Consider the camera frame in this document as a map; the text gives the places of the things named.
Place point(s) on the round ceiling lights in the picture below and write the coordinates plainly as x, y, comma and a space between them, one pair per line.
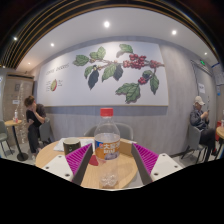
106, 24

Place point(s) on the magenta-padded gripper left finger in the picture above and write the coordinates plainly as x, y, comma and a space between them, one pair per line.
80, 158

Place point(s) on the small round pedestal table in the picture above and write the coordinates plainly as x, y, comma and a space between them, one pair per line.
12, 123

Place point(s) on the white blue printed paper mat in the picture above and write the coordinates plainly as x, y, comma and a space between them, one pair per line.
60, 145

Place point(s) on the flat round red coaster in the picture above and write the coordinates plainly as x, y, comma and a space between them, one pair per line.
93, 161

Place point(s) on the small clear drink bottle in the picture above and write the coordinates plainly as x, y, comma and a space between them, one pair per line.
16, 117

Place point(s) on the green exit sign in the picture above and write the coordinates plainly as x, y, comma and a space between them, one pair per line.
202, 62

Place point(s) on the clear red-capped water bottle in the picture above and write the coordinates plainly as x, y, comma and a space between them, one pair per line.
107, 146

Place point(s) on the brown cardboard box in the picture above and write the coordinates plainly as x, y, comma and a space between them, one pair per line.
126, 147

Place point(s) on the round wooden table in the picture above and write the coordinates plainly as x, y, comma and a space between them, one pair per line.
220, 132

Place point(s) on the coffee plant wall mural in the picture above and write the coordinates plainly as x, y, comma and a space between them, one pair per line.
66, 86

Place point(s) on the black mug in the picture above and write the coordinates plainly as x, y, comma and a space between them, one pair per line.
71, 146

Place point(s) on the grey shell chair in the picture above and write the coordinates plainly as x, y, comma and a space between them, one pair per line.
45, 131
2, 133
193, 138
125, 130

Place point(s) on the person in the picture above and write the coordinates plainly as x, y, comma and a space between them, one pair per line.
34, 120
199, 120

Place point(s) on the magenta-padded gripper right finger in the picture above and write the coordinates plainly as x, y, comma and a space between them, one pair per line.
146, 158

